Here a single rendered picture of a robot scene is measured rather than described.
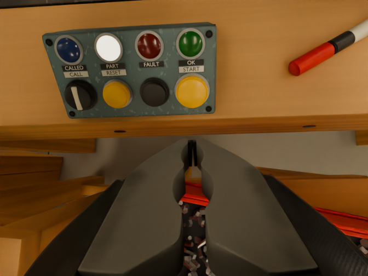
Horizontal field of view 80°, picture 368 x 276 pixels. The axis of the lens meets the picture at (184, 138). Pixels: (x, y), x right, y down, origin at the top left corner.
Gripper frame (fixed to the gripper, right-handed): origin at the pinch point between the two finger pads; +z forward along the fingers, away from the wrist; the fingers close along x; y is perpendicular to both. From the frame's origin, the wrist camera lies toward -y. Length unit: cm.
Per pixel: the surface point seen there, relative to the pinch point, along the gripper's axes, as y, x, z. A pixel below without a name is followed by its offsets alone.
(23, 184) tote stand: 49, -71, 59
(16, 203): 33, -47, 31
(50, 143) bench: 30, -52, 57
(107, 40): -5.1, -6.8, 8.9
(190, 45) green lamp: -4.3, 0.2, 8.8
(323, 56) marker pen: -2.2, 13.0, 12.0
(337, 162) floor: 60, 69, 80
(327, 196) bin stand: 16.9, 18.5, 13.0
